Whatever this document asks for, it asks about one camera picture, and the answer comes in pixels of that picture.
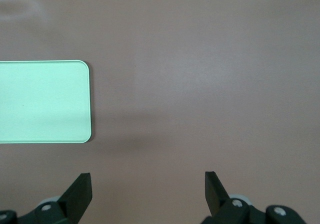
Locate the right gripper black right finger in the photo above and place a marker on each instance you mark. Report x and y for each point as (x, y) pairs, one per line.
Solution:
(217, 199)

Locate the light green rectangular tray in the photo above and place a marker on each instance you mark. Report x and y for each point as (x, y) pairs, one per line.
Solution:
(42, 101)

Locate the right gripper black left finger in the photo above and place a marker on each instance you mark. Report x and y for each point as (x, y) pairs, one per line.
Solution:
(75, 201)

